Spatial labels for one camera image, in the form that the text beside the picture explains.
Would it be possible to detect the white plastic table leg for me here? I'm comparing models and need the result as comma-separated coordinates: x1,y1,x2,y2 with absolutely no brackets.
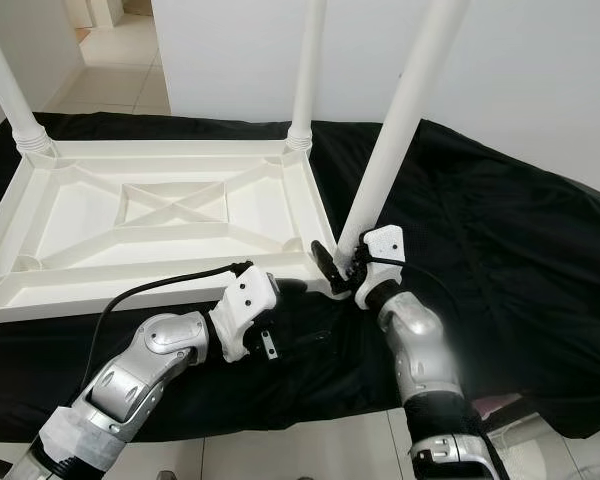
0,18,57,157
336,0,472,253
284,0,330,154

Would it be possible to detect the white plastic table top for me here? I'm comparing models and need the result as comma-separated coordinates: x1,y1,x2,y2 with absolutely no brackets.
0,139,347,337

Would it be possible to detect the black cloth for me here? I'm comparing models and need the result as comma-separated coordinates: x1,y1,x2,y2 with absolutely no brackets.
0,110,600,443

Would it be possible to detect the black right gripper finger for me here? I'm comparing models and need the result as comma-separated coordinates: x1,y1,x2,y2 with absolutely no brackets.
311,239,352,300

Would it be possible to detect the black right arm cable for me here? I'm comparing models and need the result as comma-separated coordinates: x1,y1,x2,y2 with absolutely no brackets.
368,257,476,331

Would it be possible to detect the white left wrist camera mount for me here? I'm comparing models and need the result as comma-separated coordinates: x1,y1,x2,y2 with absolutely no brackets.
211,264,282,364

